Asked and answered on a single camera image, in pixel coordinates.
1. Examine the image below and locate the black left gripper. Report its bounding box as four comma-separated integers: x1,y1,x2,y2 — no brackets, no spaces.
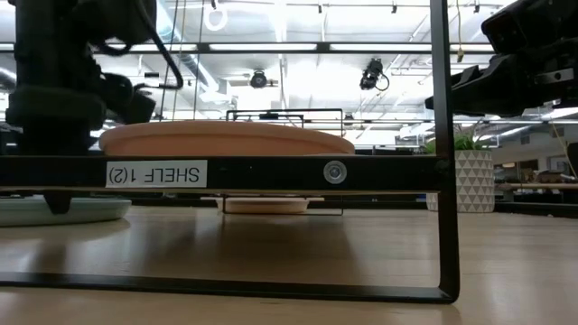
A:
5,0,136,216

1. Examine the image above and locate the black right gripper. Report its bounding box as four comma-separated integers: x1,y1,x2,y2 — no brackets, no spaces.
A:
424,38,578,117

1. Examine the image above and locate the peach plate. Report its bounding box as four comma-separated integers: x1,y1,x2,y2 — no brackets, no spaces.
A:
98,119,356,157

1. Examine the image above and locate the white shelf label sticker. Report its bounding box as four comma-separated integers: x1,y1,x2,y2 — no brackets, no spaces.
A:
105,160,209,189

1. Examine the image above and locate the silver shelf bolt washer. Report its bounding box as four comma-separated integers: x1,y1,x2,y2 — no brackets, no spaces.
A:
322,160,349,185

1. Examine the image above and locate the pale green plate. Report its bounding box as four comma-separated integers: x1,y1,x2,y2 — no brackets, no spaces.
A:
0,195,133,228

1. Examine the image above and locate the white triangle-patterned planter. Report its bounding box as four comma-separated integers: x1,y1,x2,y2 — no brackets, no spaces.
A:
426,149,496,214

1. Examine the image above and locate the cream plate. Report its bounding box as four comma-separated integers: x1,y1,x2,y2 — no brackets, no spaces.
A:
215,196,325,215

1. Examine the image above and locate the yellow cable with connector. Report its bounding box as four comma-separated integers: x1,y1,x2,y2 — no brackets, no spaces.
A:
454,0,466,63

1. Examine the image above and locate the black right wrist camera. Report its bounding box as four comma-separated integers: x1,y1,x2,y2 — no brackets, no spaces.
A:
480,0,542,55

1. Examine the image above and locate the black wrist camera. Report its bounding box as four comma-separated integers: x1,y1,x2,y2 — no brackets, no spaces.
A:
480,0,542,55
102,71,157,125

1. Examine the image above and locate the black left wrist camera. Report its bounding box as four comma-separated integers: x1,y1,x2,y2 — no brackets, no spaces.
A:
102,71,157,125

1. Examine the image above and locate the black ceiling camera with cable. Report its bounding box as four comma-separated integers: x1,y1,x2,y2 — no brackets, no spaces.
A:
359,57,390,91

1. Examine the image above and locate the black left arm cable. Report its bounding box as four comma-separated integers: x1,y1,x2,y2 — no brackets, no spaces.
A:
133,0,185,90

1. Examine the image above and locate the white hanging ring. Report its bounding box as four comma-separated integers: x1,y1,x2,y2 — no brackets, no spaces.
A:
202,3,228,33

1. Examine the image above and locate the black overhead frame beam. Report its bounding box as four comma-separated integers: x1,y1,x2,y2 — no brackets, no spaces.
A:
0,42,497,55

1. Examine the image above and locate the black metal shelf frame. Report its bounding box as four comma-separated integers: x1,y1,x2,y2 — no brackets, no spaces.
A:
0,0,461,304

